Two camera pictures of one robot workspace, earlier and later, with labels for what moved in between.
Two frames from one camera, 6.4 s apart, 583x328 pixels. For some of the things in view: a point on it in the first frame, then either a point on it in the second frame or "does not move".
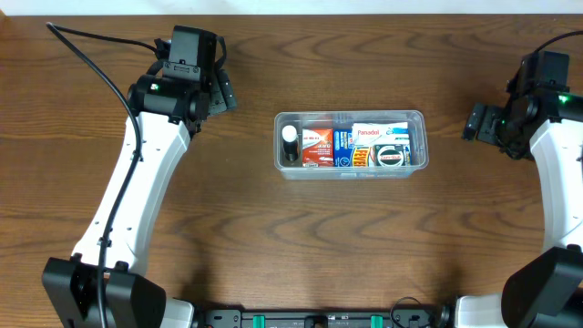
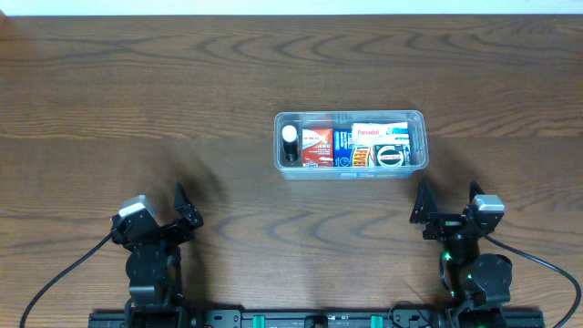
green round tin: [390, 155] does not move
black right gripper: [479, 124] -> [451, 223]
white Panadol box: [380, 133] does not move
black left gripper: [223, 94] -> [166, 229]
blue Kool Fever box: [343, 143] does not move
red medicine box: [318, 147] does not move
